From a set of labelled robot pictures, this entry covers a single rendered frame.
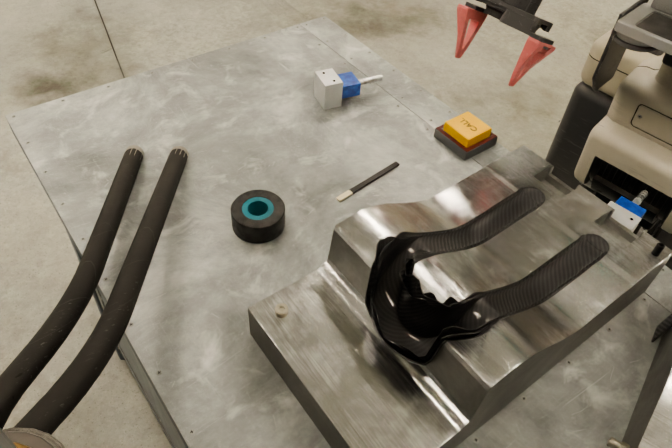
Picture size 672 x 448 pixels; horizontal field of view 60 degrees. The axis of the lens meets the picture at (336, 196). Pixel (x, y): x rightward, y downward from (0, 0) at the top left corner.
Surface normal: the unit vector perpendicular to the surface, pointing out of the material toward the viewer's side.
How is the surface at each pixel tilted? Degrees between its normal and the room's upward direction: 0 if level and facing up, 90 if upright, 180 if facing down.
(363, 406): 0
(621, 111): 98
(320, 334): 0
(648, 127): 98
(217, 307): 0
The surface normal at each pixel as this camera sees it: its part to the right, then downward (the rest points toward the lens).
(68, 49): 0.06, -0.70
